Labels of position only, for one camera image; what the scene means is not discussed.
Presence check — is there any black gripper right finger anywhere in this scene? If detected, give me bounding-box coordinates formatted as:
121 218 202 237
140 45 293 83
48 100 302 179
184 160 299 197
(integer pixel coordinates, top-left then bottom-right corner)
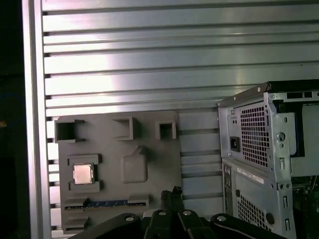
173 185 286 239

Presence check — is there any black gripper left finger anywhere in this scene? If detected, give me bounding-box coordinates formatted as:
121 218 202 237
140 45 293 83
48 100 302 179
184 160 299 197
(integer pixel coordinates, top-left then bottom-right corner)
73 189 178 239

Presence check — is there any silver CPU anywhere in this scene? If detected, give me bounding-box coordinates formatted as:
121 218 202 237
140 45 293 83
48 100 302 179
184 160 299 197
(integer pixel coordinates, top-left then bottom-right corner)
73 163 95 185

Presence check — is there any blue RAM stick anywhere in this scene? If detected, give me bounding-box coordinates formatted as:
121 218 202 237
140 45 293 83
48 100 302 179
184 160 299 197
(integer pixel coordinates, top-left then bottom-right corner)
65 200 148 209

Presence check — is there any grey parts rack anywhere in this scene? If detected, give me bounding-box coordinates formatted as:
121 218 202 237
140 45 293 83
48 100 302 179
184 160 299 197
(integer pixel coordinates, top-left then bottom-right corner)
54 109 181 235

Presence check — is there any black PC case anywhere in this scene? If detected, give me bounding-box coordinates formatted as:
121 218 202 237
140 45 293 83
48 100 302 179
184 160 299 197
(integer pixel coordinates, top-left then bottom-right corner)
216 80 319 239

